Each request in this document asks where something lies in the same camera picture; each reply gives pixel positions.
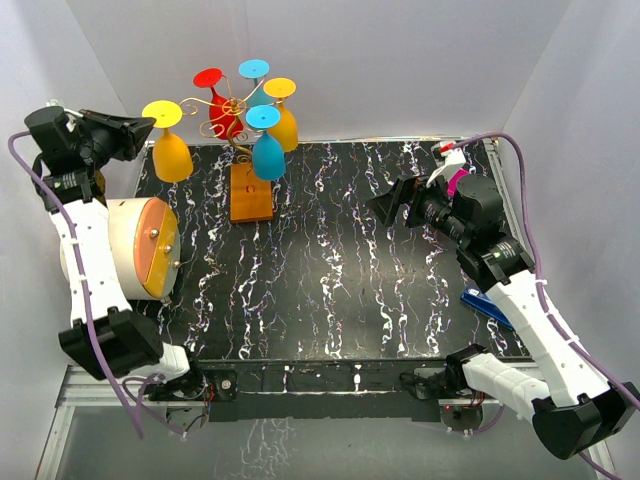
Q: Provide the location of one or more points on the red wine glass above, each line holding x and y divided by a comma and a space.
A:
223, 119

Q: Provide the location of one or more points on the orange wooden rack base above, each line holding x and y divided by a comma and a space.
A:
250, 197

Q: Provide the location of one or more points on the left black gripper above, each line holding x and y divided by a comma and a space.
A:
131, 132

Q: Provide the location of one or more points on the teal wine glass back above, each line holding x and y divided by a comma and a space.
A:
256, 71

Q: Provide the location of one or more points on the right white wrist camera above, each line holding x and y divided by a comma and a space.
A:
449, 158

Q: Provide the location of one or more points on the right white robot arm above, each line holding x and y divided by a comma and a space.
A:
573, 406

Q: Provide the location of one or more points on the magenta wine glass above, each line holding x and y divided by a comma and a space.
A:
452, 184

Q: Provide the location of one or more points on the white cylinder drum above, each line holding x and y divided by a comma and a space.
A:
145, 245

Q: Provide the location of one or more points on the orange glass yellow base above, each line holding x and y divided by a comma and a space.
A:
171, 156
285, 131

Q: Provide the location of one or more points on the blue stapler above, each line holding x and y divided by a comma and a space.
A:
479, 301

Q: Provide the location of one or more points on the blue wine glass front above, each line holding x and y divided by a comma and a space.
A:
267, 153

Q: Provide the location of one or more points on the gold wire glass rack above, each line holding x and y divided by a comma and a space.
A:
190, 107

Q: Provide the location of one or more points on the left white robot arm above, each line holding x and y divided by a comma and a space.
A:
106, 336

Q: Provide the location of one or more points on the black front mounting rail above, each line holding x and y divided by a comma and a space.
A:
231, 391

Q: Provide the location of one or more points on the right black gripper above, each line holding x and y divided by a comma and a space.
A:
406, 190

